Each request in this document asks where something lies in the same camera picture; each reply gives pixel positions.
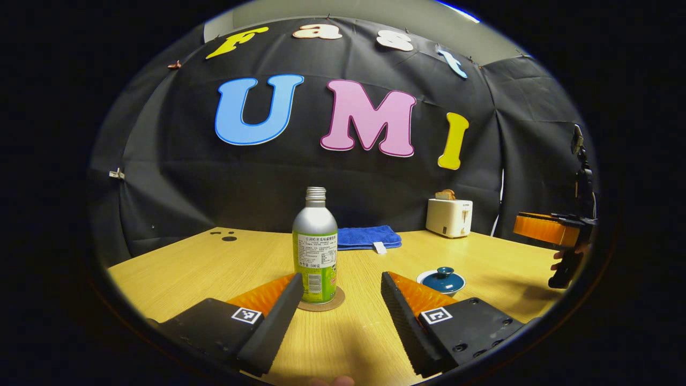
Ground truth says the silver green-label water bottle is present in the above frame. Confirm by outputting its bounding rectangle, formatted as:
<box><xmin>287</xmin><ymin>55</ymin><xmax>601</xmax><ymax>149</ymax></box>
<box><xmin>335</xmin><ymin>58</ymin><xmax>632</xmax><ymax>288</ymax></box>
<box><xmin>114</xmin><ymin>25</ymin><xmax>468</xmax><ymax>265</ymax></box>
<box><xmin>292</xmin><ymin>187</ymin><xmax>339</xmax><ymax>305</ymax></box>

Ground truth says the white toaster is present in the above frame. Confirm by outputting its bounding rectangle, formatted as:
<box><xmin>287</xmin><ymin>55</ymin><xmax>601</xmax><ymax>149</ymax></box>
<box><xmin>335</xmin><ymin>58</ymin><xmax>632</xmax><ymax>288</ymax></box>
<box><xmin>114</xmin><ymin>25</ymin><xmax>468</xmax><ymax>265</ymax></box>
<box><xmin>426</xmin><ymin>198</ymin><xmax>473</xmax><ymax>239</ymax></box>

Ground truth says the round cork coaster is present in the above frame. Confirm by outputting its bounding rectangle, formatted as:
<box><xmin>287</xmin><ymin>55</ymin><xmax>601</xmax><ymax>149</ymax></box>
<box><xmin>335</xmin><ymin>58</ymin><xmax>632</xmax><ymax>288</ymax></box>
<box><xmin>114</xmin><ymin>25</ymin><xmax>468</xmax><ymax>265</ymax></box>
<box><xmin>296</xmin><ymin>286</ymin><xmax>346</xmax><ymax>313</ymax></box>

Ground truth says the blue folded towel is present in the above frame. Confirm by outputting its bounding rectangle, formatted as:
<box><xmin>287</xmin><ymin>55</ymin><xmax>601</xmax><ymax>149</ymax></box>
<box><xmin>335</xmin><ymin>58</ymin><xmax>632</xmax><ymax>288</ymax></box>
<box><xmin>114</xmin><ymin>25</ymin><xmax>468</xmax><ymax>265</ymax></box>
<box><xmin>337</xmin><ymin>225</ymin><xmax>402</xmax><ymax>255</ymax></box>

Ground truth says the teal teacup lid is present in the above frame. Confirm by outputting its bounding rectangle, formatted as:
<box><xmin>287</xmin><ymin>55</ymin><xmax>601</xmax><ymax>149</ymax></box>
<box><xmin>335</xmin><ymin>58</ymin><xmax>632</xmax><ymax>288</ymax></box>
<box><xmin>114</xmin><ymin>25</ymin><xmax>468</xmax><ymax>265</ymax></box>
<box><xmin>421</xmin><ymin>266</ymin><xmax>461</xmax><ymax>293</ymax></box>

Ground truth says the white teacup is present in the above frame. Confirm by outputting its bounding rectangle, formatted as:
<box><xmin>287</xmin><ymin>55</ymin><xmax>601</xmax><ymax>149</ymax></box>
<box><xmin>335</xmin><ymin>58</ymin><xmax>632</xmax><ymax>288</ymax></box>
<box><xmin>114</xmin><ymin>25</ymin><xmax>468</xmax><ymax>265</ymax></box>
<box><xmin>416</xmin><ymin>268</ymin><xmax>466</xmax><ymax>297</ymax></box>

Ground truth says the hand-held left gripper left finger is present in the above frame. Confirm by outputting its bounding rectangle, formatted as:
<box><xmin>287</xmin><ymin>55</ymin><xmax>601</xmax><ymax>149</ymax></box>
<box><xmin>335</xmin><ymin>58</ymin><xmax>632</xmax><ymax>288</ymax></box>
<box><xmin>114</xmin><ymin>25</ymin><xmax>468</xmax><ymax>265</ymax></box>
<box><xmin>147</xmin><ymin>272</ymin><xmax>305</xmax><ymax>378</ymax></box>

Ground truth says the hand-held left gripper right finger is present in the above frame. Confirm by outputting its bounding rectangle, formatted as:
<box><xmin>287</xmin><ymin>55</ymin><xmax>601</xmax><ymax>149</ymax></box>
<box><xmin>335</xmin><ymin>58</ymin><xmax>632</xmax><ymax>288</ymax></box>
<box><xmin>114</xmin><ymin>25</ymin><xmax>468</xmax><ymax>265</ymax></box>
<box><xmin>380</xmin><ymin>271</ymin><xmax>526</xmax><ymax>379</ymax></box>

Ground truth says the black backdrop cloth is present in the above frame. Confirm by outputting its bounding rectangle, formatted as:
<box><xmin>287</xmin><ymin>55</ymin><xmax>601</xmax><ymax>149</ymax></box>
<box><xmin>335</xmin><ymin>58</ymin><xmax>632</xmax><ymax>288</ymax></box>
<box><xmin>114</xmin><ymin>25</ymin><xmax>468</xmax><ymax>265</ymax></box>
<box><xmin>88</xmin><ymin>16</ymin><xmax>599</xmax><ymax>267</ymax></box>

